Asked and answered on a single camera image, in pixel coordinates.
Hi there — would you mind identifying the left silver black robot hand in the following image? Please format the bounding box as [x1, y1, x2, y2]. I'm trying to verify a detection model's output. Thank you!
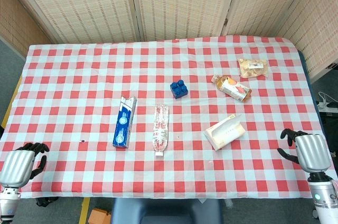
[0, 142, 50, 189]

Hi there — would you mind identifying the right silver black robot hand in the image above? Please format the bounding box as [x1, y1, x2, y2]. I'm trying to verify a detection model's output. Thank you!
[277, 128, 332, 174]

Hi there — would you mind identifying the white orange tissue pack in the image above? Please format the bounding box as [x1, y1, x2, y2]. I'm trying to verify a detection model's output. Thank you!
[203, 114, 246, 152]

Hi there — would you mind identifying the black caster base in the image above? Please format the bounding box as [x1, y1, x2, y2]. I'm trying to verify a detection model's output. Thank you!
[35, 196, 59, 208]

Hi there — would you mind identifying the white power strip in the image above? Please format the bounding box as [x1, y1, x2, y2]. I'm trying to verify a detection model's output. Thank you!
[316, 91, 338, 111]

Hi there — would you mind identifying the orange cardboard box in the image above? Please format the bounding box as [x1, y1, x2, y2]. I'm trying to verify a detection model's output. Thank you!
[88, 208, 112, 224]

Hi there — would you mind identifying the amber tea drink bottle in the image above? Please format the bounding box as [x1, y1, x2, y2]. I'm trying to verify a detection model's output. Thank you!
[211, 74, 252, 102]

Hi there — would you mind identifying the clear bag of snacks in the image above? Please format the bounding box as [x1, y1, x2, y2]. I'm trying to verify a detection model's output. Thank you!
[238, 58, 269, 79]

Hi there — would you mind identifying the blue white toothpaste box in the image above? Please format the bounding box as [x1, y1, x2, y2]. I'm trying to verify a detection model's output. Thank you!
[112, 96, 137, 148]

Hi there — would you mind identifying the blue toy building brick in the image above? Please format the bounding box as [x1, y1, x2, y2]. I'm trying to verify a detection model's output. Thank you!
[170, 79, 189, 100]

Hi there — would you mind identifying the clear empty plastic bottle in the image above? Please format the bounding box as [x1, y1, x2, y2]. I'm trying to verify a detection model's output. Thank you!
[153, 104, 170, 158]

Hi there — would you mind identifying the red white checkered tablecloth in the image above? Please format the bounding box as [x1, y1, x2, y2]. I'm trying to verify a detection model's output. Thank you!
[0, 35, 338, 199]

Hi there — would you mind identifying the dark blue chair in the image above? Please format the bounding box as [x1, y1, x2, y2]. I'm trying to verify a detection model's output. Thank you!
[110, 197, 224, 224]

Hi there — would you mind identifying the woven folding screen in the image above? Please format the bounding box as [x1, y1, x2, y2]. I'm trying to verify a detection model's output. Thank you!
[0, 0, 338, 82]

